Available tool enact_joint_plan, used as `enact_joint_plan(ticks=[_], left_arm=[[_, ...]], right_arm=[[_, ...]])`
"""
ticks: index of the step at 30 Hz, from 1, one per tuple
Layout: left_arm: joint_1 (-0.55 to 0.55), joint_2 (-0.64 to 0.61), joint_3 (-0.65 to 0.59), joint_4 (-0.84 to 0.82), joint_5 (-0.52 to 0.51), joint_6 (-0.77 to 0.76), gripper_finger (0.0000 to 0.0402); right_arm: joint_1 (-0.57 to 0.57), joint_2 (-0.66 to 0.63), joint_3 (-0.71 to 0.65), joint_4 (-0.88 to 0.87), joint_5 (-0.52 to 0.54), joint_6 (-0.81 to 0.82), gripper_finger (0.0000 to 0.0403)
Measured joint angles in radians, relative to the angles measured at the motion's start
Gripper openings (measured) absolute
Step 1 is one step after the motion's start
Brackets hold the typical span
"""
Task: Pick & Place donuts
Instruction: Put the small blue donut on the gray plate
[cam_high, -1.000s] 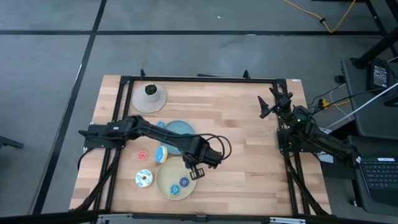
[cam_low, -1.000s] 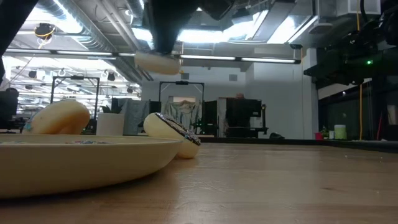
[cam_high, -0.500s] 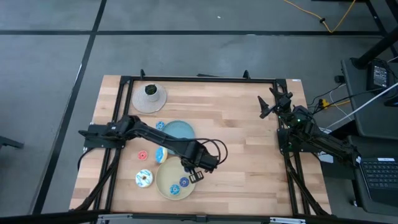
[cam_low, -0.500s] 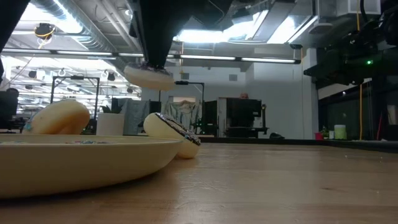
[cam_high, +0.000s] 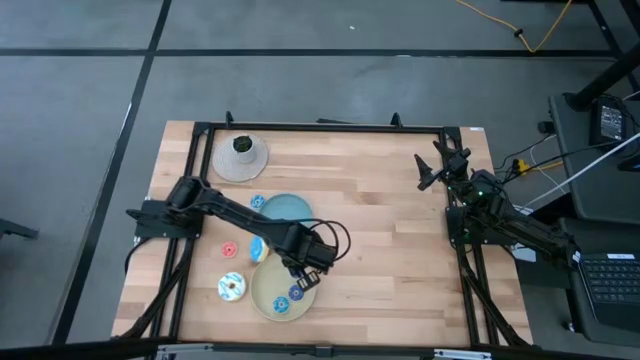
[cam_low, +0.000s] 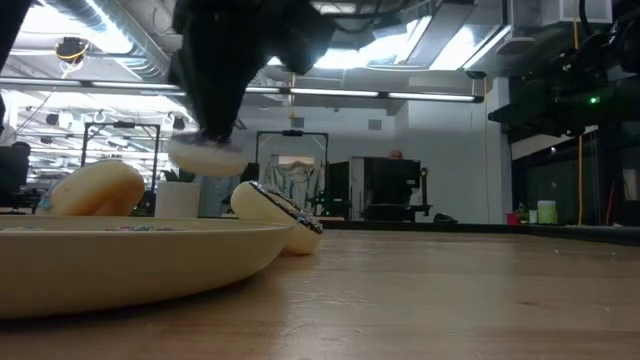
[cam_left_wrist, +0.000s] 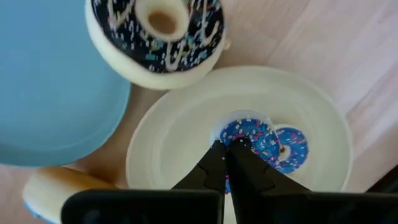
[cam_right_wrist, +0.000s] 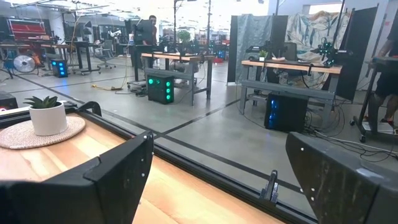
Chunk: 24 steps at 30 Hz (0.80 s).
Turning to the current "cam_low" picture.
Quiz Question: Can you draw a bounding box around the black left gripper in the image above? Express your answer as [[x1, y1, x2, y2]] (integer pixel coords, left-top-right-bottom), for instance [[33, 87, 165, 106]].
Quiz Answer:
[[169, 0, 281, 145]]

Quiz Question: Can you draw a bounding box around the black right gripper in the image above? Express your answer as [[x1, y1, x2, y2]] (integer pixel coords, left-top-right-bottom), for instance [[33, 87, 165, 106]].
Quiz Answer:
[[488, 47, 614, 144]]

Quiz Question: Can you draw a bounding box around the small purple frosted donut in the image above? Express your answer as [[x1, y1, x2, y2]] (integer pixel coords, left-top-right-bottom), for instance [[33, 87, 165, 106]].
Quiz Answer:
[[167, 131, 249, 178]]

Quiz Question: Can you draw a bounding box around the chocolate frosted large donut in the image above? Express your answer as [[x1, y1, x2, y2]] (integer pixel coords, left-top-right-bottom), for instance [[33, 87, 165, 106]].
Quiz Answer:
[[230, 179, 324, 256]]

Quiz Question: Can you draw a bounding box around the small green plant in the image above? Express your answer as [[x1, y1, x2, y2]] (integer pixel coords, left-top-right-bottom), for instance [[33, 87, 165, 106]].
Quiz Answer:
[[160, 168, 197, 184]]

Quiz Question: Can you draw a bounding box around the grey cloth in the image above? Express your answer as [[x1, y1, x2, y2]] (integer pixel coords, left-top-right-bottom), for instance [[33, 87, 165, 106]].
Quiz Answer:
[[198, 174, 242, 218]]

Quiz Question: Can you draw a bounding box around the green white container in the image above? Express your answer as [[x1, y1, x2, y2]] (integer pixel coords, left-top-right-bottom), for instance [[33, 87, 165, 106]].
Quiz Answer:
[[537, 199, 558, 226]]

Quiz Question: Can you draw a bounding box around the white plant pot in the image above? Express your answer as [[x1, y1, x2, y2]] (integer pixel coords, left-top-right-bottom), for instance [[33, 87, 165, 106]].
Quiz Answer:
[[154, 180, 201, 219]]

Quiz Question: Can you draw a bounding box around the long ceiling light bar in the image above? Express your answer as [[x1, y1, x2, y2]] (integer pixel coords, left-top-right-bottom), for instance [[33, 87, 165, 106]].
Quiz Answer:
[[0, 75, 485, 104]]

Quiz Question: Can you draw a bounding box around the black cabinet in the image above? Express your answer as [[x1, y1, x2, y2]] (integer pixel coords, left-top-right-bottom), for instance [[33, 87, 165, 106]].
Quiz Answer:
[[349, 155, 432, 222]]

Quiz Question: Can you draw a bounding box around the beige round plate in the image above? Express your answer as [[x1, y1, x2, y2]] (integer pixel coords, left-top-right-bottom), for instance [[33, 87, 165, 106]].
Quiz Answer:
[[0, 214, 295, 320]]

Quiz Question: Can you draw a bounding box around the hanging yellow cable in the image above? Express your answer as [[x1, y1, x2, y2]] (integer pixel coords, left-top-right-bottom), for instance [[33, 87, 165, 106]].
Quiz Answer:
[[572, 19, 585, 226]]

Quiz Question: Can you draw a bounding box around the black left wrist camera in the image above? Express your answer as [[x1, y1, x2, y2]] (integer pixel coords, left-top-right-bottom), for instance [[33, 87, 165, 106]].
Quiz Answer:
[[272, 7, 337, 76]]

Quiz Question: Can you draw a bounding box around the yellow ceiling cable reel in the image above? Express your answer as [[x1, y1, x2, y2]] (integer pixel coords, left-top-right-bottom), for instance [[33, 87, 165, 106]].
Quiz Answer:
[[53, 36, 90, 66]]

